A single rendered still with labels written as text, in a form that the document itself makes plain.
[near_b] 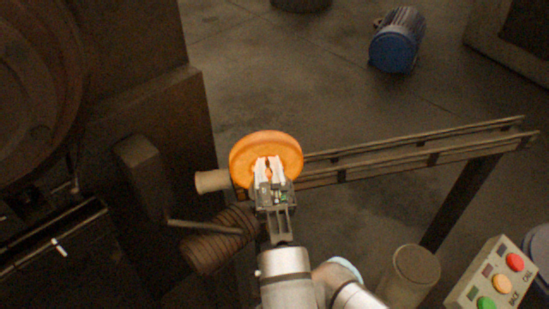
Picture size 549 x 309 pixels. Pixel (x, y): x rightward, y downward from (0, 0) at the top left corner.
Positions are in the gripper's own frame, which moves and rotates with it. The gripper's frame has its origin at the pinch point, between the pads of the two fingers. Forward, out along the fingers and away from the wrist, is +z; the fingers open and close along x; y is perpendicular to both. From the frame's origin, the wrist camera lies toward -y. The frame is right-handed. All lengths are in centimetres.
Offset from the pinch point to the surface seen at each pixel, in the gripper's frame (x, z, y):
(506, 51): -180, 112, -111
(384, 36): -91, 119, -93
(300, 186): -9.6, 0.7, -21.9
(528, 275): -58, -30, -19
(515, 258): -56, -26, -17
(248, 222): 5.4, -3.9, -33.0
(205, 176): 14.8, 4.8, -16.8
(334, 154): -19.9, 7.8, -19.0
